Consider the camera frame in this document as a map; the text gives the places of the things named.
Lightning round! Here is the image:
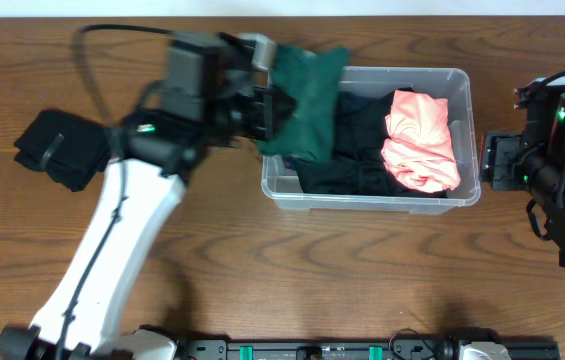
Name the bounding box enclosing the clear plastic storage bin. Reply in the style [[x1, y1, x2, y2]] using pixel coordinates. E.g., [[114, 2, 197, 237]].
[[261, 66, 481, 215]]

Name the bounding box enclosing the dark green cloth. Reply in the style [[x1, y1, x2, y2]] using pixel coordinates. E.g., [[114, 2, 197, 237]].
[[258, 45, 350, 163]]

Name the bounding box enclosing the pink salmon garment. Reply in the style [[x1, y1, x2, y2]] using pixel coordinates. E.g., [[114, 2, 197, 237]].
[[381, 90, 461, 193]]

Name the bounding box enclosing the black garment with band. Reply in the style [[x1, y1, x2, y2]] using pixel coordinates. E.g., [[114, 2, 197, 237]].
[[334, 91, 375, 118]]

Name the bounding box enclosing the large black garment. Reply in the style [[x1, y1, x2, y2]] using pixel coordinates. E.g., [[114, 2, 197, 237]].
[[285, 92, 446, 198]]

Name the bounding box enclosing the black cloth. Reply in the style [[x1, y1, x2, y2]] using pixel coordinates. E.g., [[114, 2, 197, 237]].
[[14, 109, 111, 192]]

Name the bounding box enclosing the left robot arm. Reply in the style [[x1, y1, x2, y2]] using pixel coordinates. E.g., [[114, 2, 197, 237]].
[[0, 81, 297, 359]]

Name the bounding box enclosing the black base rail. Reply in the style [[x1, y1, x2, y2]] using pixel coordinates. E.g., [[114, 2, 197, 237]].
[[174, 327, 561, 360]]

